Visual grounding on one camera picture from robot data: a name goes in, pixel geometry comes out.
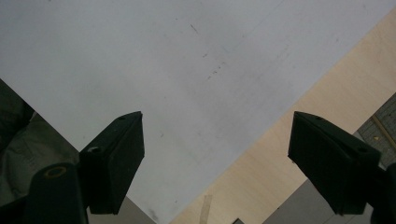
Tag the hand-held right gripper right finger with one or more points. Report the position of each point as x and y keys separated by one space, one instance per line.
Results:
x=330 y=161

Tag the dark grey cloth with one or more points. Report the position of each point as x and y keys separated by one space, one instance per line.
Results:
x=28 y=155

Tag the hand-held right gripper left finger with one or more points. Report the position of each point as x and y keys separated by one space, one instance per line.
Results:
x=115 y=165

